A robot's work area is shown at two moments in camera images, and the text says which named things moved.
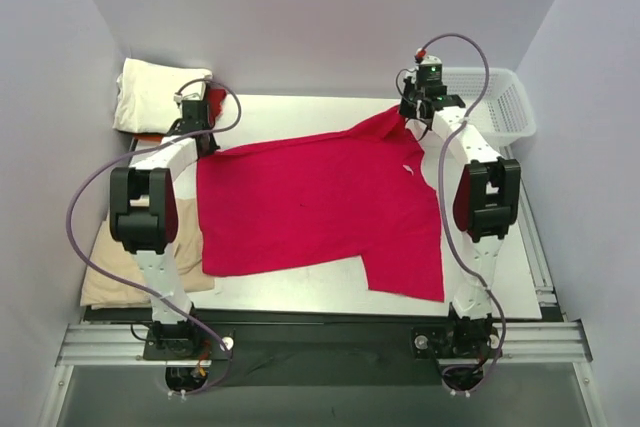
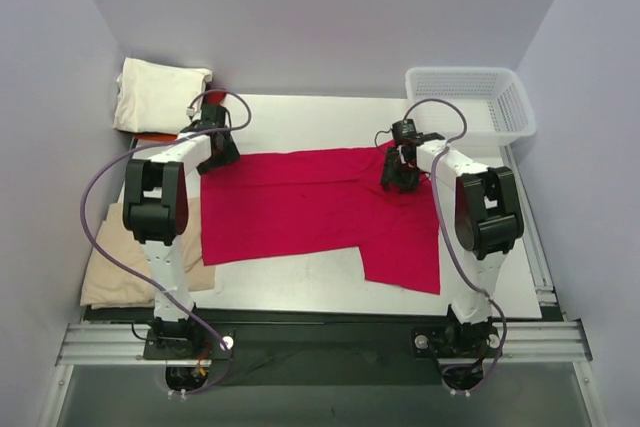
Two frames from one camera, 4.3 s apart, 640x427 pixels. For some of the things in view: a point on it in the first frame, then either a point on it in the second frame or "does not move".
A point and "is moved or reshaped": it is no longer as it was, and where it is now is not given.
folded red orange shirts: x=216 y=97 does not move
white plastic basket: x=505 y=114 does not move
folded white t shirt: x=145 y=96 does not move
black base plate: x=323 y=347 does not move
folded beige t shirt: x=183 y=251 does not move
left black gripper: x=206 y=143 -> x=220 y=155
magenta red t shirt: x=361 y=191 is moved or reshaped
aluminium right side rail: x=531 y=243 does not move
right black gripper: x=410 y=108 -> x=397 y=173
